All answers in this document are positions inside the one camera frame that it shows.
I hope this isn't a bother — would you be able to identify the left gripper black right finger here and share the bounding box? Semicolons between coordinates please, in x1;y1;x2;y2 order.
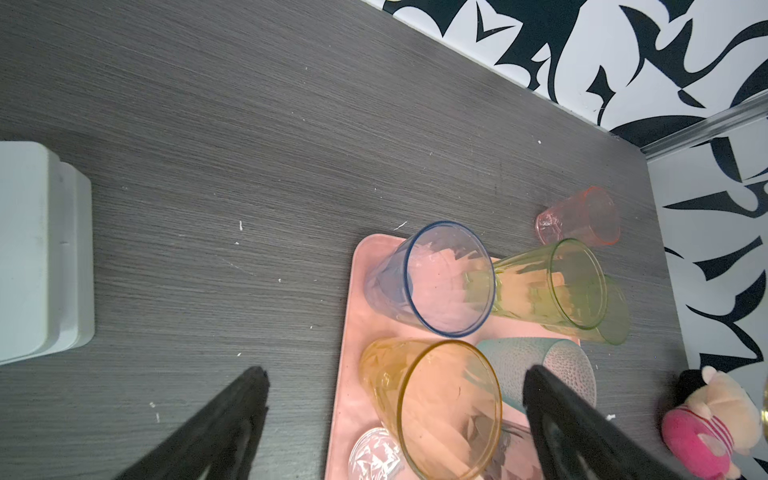
523;365;681;479

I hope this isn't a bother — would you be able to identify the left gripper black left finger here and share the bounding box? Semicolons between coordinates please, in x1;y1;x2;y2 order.
118;366;270;479

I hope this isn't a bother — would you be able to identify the teal translucent glass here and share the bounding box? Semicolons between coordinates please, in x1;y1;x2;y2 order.
477;337;597;412

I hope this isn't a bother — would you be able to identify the short green glass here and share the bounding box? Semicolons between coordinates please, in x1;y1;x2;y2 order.
544;275;631;346

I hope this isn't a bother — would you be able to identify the pink rectangular tray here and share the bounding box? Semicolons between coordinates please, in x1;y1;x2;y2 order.
324;233;582;480

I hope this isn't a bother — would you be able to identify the orange translucent glass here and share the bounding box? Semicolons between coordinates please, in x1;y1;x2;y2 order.
358;338;503;479

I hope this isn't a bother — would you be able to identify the tall green glass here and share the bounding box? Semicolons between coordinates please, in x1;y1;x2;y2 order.
492;238;608;330

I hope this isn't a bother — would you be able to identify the clear glass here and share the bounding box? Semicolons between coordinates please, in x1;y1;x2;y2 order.
348;427;406;480

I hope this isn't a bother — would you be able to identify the blue translucent glass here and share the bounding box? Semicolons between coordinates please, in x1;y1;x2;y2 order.
363;221;496;338

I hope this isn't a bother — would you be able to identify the pink glass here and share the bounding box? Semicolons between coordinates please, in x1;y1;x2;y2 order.
534;186;621;247

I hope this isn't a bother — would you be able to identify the pink pig plush toy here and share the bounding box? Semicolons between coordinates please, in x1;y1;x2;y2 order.
661;366;762;479

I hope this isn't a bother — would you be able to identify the white box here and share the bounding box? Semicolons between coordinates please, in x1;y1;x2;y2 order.
1;141;96;364

